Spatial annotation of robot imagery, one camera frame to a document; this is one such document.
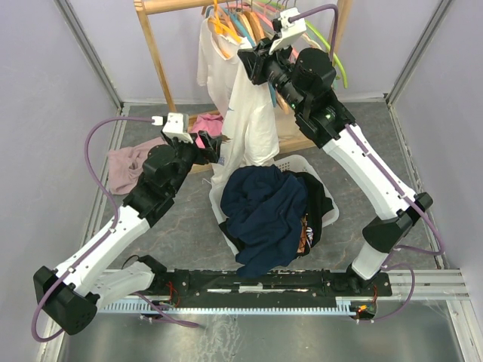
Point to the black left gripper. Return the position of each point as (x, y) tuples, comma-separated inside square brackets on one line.
[(210, 153)]

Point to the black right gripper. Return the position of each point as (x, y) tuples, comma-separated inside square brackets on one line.
[(256, 60)]

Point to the white printed t shirt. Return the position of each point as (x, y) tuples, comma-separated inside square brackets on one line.
[(247, 109)]

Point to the peach orange plastic hanger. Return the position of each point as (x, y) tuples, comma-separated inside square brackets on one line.
[(222, 24)]

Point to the navy blue t shirt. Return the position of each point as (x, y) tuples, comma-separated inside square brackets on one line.
[(264, 208)]

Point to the black t shirt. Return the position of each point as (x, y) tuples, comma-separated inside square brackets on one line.
[(317, 211)]

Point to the turquoise plastic hanger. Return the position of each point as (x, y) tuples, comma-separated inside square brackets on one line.
[(242, 24)]

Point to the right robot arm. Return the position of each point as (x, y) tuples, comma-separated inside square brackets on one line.
[(306, 86)]

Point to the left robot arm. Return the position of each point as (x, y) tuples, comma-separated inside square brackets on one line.
[(72, 293)]

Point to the pink plastic hanger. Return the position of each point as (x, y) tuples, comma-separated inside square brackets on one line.
[(265, 11)]

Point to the lime green hanger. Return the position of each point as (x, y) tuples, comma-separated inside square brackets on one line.
[(342, 72)]

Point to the hot pink cloth in rack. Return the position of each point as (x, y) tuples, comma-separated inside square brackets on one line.
[(208, 122)]

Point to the cream cloth in rack base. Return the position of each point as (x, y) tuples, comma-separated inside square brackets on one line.
[(285, 125)]

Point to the mauve pink crumpled garment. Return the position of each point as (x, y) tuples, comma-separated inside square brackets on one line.
[(125, 165)]

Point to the wooden clothes rack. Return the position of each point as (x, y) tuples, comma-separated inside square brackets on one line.
[(146, 8)]

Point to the white perforated plastic basket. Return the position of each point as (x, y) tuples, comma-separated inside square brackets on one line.
[(290, 164)]

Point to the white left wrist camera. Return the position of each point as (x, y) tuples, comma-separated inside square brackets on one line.
[(174, 127)]

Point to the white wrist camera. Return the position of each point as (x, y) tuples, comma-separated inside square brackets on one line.
[(174, 127), (292, 27)]

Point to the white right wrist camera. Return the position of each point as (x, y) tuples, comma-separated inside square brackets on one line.
[(292, 27)]

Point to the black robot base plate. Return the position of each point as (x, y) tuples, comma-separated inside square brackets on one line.
[(277, 289)]

